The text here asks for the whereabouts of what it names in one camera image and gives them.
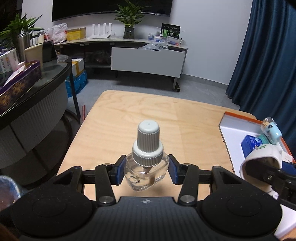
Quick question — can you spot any blue plastic bag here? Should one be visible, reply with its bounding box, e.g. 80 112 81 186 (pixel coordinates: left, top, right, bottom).
65 70 88 97

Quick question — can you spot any green text paper box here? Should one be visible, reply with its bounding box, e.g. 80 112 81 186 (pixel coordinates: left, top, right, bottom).
258 133 271 144

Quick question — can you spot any clear liquid refill bottle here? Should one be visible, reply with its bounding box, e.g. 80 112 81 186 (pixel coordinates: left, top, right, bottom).
124 120 170 191

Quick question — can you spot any black green display box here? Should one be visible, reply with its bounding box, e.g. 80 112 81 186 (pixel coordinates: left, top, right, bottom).
160 23 181 39

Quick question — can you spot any clear box of small items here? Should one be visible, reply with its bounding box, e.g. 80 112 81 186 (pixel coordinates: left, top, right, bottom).
147 33 182 46

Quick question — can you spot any white plug-in vaporizer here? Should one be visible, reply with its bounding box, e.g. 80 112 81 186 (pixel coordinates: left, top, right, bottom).
239 144 282 199

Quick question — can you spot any left potted plant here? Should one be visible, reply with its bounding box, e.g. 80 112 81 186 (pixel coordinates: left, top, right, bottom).
1 14 44 49

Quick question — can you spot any white red plastic bag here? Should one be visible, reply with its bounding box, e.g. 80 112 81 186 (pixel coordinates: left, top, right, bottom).
46 23 68 44

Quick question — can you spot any purple patterned box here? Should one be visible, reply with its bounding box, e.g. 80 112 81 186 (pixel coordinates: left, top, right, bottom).
1 60 42 114

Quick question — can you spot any black round side table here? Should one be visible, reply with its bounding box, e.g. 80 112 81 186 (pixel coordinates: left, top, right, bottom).
1 57 80 189

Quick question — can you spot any toothpick jar light blue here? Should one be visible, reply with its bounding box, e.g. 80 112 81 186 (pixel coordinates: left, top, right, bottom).
260 117 282 145

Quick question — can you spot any beige paper cup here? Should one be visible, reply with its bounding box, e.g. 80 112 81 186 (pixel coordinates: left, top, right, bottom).
24 44 43 66

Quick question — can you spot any white yellow cardboard carton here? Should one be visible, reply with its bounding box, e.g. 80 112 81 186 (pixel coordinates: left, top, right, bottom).
72 58 85 77

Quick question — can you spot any blue card box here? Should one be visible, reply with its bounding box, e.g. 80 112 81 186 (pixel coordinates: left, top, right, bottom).
241 135 262 158

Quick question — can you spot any white TV cabinet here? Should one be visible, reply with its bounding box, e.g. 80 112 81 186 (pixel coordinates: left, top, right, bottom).
55 37 188 92

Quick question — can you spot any yellow cardboard box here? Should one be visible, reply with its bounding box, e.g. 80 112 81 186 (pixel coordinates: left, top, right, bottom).
67 28 86 41

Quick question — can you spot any dark blue curtain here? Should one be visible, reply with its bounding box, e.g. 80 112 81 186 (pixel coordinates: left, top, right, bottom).
226 1 295 156

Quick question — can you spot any steel thermos bottle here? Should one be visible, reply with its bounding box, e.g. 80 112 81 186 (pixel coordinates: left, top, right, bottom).
16 32 30 62

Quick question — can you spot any orange white shallow box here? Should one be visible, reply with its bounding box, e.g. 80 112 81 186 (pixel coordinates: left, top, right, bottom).
219 111 295 176

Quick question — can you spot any white router with antennas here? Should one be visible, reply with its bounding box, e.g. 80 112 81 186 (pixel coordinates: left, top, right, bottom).
88 23 112 39

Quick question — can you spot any black wall television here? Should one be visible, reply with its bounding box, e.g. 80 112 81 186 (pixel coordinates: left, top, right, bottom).
52 0 173 21

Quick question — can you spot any potted green plant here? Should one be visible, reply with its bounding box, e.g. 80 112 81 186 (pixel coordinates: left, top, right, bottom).
115 1 147 40

